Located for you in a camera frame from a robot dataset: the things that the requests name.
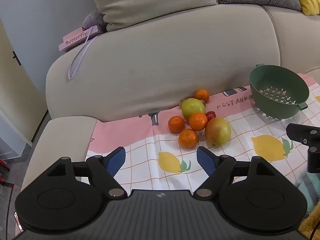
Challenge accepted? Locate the green colander bowl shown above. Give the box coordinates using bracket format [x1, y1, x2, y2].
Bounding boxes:
[249, 64, 310, 119]

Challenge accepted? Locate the fuzzy cloth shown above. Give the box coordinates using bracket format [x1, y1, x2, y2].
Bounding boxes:
[299, 211, 320, 240]

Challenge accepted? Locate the orange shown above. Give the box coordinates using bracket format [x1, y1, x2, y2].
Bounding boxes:
[168, 116, 186, 133]
[194, 88, 210, 102]
[178, 128, 199, 149]
[189, 112, 208, 132]

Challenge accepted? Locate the white ribbon loop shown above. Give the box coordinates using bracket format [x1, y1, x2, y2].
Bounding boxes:
[67, 31, 101, 79]

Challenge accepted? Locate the pink lettered box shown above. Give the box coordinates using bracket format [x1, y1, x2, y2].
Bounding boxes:
[59, 26, 99, 53]

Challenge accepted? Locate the red and yellow pear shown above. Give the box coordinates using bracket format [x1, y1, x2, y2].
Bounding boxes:
[205, 117, 232, 148]

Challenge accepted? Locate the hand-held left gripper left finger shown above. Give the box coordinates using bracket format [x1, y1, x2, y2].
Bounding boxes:
[47, 147, 126, 198]

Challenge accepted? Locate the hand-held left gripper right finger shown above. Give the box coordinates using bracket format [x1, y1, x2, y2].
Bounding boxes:
[194, 146, 273, 198]

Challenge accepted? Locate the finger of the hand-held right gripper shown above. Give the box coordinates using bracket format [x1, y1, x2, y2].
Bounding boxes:
[286, 123, 320, 145]

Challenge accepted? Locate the cream cabinet door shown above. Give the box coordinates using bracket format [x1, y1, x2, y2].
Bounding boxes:
[0, 17, 48, 145]

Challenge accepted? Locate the teal striped blanket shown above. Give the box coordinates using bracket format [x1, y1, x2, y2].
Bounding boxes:
[297, 172, 320, 220]

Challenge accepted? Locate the lemon print checked cloth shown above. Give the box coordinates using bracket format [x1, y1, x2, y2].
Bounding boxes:
[85, 72, 320, 193]

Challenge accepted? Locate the beige fabric sofa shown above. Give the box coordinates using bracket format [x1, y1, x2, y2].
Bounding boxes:
[15, 4, 320, 230]

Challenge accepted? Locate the purple plush toy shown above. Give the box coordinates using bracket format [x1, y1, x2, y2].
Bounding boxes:
[82, 12, 108, 34]

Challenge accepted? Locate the black door handle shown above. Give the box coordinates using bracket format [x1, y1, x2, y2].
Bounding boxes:
[12, 51, 22, 67]

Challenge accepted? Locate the green pear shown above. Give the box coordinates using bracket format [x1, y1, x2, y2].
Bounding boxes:
[181, 98, 206, 121]

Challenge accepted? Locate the beige cushion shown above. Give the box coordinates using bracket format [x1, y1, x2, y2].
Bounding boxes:
[85, 0, 219, 32]

